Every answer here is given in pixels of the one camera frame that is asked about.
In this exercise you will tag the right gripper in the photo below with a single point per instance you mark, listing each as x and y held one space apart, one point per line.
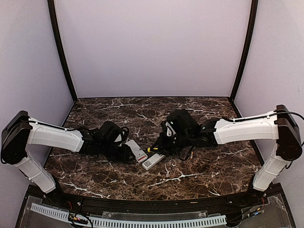
162 145

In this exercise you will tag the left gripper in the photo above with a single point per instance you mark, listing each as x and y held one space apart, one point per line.
124 156

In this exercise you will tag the grey remote control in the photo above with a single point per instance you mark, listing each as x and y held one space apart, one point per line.
138 152

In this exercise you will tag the white remote control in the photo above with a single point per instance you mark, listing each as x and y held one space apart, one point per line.
152 161

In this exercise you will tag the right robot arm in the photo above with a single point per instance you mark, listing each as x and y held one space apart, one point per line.
180 131

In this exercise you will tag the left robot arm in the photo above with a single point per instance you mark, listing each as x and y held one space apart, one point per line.
109 140

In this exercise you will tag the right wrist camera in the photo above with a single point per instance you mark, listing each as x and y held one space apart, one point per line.
167 128

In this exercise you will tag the white slotted cable duct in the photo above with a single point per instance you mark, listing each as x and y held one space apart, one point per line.
129 220

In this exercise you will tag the black front rail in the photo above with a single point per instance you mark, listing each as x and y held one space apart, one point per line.
227 204

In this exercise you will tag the right black frame post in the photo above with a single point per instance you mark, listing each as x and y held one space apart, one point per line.
245 51

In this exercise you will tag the black frame post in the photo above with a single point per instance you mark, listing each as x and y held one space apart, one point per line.
60 49
245 51

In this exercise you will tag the left black frame post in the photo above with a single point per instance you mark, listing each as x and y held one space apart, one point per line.
60 49

